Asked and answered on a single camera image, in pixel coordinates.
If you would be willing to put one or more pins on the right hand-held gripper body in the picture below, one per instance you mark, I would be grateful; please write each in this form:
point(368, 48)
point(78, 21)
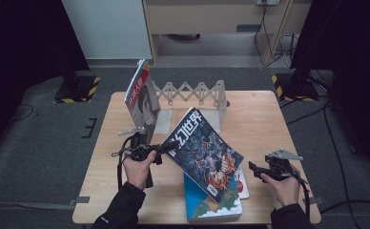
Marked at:
point(280, 165)

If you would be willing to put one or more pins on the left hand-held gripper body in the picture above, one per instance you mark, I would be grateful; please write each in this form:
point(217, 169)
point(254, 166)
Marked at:
point(140, 148)

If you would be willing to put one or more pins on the white picture book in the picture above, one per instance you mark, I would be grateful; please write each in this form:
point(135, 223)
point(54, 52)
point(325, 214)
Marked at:
point(242, 186)

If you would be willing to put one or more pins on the dark magazine orange artwork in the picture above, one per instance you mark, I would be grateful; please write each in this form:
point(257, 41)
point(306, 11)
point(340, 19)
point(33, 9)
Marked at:
point(205, 152)

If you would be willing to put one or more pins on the grey portrait magazine red stripe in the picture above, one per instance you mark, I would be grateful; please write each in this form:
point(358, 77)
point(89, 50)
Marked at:
point(141, 101)

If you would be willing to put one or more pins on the blue book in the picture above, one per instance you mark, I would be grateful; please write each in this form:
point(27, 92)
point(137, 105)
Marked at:
point(205, 206)

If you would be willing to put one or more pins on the grey metal expandable book rack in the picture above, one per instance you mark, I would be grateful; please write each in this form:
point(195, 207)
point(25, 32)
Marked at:
point(202, 92)

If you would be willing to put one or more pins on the person's left hand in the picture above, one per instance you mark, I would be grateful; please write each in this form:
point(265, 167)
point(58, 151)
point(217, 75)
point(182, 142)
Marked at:
point(138, 173)

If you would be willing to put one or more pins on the person's right hand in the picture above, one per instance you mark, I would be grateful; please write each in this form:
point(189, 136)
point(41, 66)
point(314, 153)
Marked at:
point(284, 191)

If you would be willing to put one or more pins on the grey tape strip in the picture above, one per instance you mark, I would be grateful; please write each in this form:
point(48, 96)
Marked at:
point(316, 200)
point(78, 201)

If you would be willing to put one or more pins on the black tape floor mark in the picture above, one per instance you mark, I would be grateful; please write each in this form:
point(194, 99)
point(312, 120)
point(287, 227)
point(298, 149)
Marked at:
point(90, 128)

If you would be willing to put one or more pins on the black stand with striped base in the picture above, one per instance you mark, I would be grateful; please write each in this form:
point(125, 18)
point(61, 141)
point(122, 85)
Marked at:
point(296, 87)
point(78, 90)

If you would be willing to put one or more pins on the white cabinet panel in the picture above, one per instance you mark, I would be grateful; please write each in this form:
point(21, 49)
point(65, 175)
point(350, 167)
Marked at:
point(110, 28)

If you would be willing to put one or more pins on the light wooden desk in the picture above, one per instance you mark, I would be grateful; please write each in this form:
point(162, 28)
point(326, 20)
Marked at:
point(205, 17)

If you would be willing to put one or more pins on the black curtain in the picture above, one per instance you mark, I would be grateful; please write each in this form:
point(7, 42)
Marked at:
point(354, 47)
point(21, 57)

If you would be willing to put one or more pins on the white power strip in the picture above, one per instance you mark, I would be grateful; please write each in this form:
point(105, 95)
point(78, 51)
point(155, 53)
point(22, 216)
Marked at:
point(267, 2)

